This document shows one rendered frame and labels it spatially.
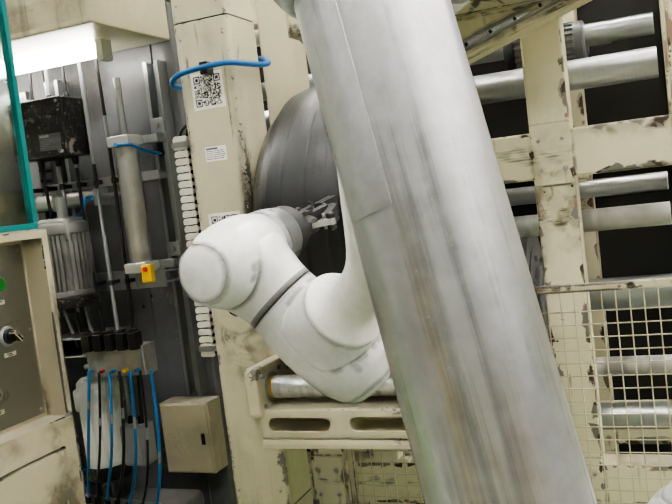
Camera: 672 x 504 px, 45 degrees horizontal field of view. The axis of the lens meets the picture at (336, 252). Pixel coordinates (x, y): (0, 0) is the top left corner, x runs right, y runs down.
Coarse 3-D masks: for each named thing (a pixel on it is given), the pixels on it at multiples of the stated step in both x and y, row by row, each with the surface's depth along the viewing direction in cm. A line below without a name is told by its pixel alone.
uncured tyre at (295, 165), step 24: (312, 96) 153; (288, 120) 149; (312, 120) 147; (264, 144) 152; (288, 144) 145; (312, 144) 143; (264, 168) 146; (288, 168) 143; (312, 168) 141; (336, 168) 139; (264, 192) 144; (288, 192) 142; (312, 192) 140; (336, 192) 138; (312, 240) 139; (336, 240) 138; (312, 264) 140; (336, 264) 139
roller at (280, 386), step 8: (272, 376) 163; (280, 376) 162; (288, 376) 161; (296, 376) 160; (272, 384) 161; (280, 384) 161; (288, 384) 160; (296, 384) 159; (304, 384) 159; (384, 384) 152; (392, 384) 152; (272, 392) 161; (280, 392) 161; (288, 392) 160; (296, 392) 159; (304, 392) 159; (312, 392) 158; (320, 392) 158; (376, 392) 153; (384, 392) 153; (392, 392) 152
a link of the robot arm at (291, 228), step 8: (272, 208) 113; (272, 216) 109; (280, 216) 110; (288, 216) 112; (280, 224) 109; (288, 224) 110; (296, 224) 112; (288, 232) 109; (296, 232) 111; (288, 240) 109; (296, 240) 111; (296, 248) 111; (296, 256) 113
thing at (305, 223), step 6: (288, 210) 116; (294, 210) 116; (294, 216) 115; (300, 216) 116; (306, 216) 121; (312, 216) 120; (300, 222) 115; (306, 222) 117; (312, 222) 118; (306, 228) 116; (312, 228) 118; (318, 228) 119; (306, 234) 116; (306, 240) 117
